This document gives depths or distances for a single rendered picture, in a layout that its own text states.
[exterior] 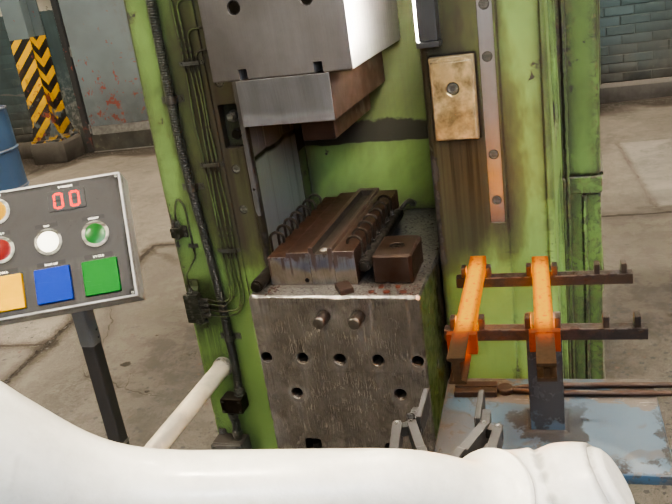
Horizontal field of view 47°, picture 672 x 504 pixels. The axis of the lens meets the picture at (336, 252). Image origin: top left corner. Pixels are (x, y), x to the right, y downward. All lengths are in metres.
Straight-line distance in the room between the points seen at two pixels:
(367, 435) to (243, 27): 0.91
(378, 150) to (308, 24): 0.61
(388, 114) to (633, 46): 5.66
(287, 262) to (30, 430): 1.16
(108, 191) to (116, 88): 6.68
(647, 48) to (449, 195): 5.98
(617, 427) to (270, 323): 0.73
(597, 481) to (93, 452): 0.39
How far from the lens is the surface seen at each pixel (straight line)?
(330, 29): 1.51
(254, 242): 1.86
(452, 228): 1.70
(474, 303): 1.33
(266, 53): 1.56
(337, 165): 2.08
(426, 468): 0.63
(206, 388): 1.94
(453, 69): 1.59
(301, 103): 1.55
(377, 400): 1.70
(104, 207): 1.74
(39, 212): 1.77
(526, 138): 1.63
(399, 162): 2.04
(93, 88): 8.52
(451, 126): 1.61
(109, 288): 1.70
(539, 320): 1.26
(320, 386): 1.73
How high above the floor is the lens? 1.57
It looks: 21 degrees down
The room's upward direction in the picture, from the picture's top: 8 degrees counter-clockwise
